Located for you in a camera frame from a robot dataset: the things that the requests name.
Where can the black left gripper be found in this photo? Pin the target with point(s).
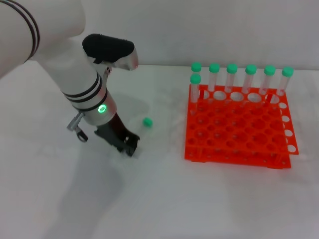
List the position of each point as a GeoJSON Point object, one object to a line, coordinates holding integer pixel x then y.
{"type": "Point", "coordinates": [112, 132]}

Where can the clear test tube green cap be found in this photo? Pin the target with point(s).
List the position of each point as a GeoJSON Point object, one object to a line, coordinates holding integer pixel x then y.
{"type": "Point", "coordinates": [195, 87]}
{"type": "Point", "coordinates": [214, 72]}
{"type": "Point", "coordinates": [231, 73]}
{"type": "Point", "coordinates": [286, 77]}
{"type": "Point", "coordinates": [196, 66]}
{"type": "Point", "coordinates": [147, 122]}
{"type": "Point", "coordinates": [268, 76]}
{"type": "Point", "coordinates": [250, 74]}

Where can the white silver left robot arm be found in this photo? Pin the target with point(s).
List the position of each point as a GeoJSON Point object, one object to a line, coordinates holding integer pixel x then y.
{"type": "Point", "coordinates": [72, 74]}

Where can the orange test tube rack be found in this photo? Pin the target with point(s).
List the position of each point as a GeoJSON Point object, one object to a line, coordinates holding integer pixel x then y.
{"type": "Point", "coordinates": [236, 129]}

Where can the grey black connector plug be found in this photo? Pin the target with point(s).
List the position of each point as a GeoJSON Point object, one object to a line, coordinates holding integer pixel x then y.
{"type": "Point", "coordinates": [74, 122]}

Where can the silver black wrist camera box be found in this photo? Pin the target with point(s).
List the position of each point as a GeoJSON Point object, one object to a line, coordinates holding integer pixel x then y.
{"type": "Point", "coordinates": [109, 48]}

